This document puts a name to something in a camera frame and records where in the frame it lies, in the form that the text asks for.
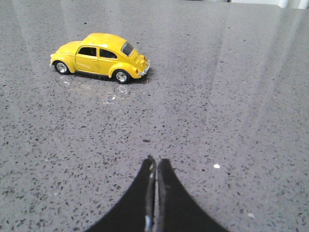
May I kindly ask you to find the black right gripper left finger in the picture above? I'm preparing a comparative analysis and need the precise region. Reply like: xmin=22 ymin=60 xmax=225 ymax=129
xmin=88 ymin=156 xmax=156 ymax=232

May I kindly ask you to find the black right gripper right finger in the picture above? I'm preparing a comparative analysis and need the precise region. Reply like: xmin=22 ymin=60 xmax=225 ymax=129
xmin=157 ymin=159 xmax=226 ymax=232

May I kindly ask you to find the yellow toy beetle car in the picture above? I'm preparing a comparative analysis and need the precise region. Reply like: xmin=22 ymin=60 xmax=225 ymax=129
xmin=50 ymin=33 xmax=150 ymax=84

